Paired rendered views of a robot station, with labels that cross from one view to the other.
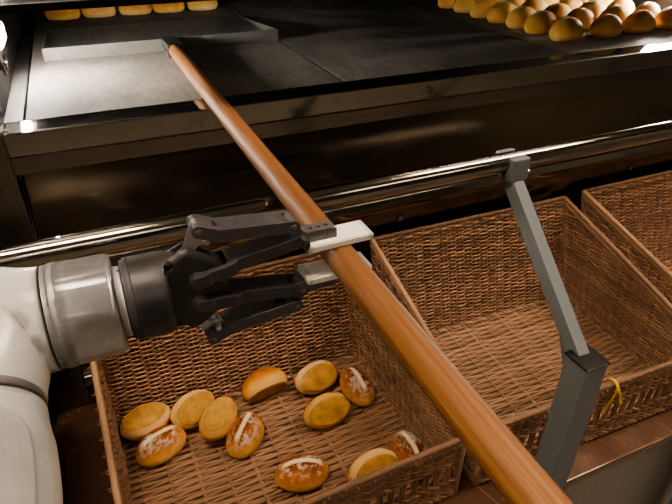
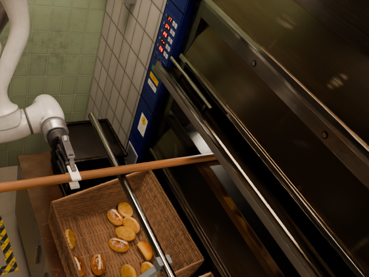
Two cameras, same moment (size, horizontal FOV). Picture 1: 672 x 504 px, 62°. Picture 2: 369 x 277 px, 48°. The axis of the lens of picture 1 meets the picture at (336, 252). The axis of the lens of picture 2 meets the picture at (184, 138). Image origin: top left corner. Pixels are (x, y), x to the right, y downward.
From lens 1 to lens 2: 1.31 m
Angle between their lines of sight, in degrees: 58
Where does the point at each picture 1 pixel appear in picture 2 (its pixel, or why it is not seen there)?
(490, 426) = not seen: outside the picture
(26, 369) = (33, 123)
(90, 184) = (177, 142)
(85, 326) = (43, 128)
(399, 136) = (249, 256)
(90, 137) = (180, 130)
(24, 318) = (43, 118)
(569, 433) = not seen: outside the picture
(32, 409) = (24, 126)
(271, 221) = (67, 151)
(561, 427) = not seen: outside the picture
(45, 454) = (15, 131)
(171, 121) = (195, 149)
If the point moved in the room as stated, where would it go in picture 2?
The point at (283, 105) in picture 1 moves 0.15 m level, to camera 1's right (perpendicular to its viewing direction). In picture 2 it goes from (219, 185) to (225, 216)
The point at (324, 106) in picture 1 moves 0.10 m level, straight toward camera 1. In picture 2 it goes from (229, 203) to (204, 200)
